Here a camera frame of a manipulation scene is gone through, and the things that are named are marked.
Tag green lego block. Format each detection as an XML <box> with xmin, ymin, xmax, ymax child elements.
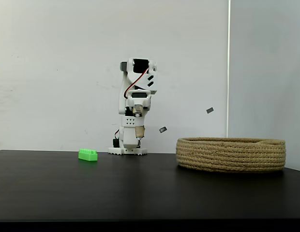
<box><xmin>78</xmin><ymin>148</ymin><xmax>98</xmax><ymax>162</ymax></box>

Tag red and black cable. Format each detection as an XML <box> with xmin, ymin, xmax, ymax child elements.
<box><xmin>123</xmin><ymin>68</ymin><xmax>150</xmax><ymax>100</ymax></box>

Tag white vertical wall trim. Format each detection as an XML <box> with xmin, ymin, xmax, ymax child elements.
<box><xmin>226</xmin><ymin>0</ymin><xmax>232</xmax><ymax>138</ymax></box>

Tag woven rope basket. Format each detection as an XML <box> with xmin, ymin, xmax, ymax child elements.
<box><xmin>176</xmin><ymin>137</ymin><xmax>286</xmax><ymax>173</ymax></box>

